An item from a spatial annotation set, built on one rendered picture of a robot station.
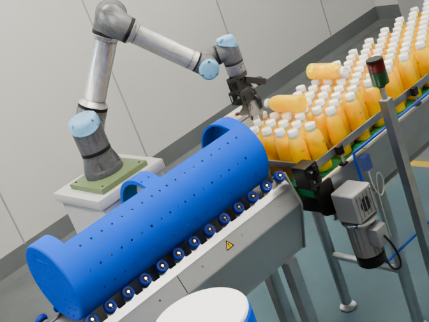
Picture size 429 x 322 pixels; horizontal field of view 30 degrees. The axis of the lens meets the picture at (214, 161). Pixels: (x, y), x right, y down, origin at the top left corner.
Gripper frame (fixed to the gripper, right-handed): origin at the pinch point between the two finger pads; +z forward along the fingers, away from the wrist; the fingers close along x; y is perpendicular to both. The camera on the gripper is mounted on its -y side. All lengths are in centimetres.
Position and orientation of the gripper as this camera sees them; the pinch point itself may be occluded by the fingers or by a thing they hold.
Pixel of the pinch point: (257, 116)
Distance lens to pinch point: 320.0
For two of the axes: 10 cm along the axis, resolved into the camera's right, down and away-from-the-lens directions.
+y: -6.9, 4.9, -5.3
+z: 3.3, 8.7, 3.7
